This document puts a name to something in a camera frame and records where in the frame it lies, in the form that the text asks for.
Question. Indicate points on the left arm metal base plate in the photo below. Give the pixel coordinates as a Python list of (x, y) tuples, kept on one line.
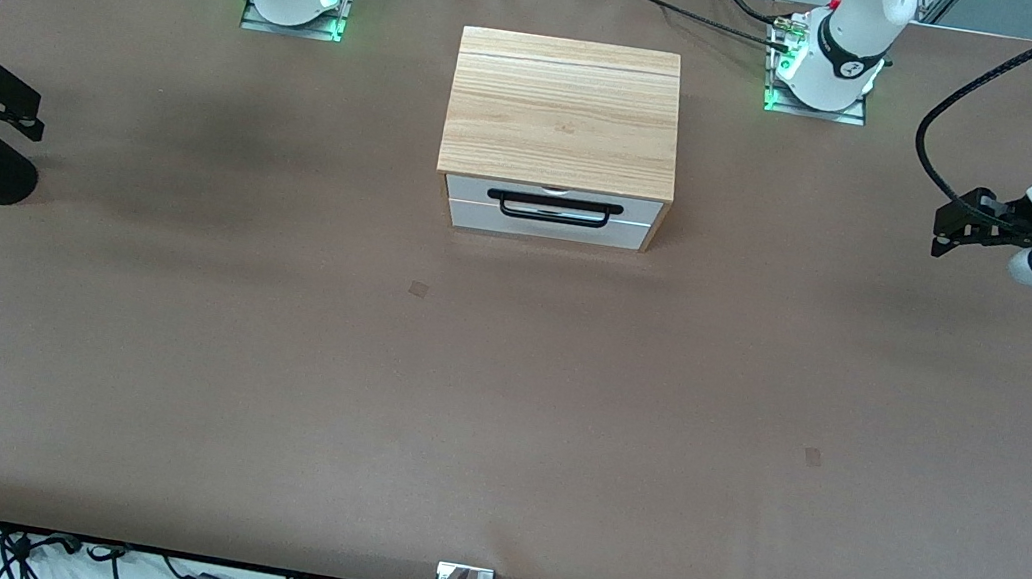
[(818, 113)]

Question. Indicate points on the light wooden drawer cabinet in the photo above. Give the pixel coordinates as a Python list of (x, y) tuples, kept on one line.
[(563, 114)]

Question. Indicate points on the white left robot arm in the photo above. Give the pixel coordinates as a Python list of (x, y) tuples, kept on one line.
[(850, 34)]

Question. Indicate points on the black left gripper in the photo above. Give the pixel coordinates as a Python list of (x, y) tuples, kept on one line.
[(1002, 225)]

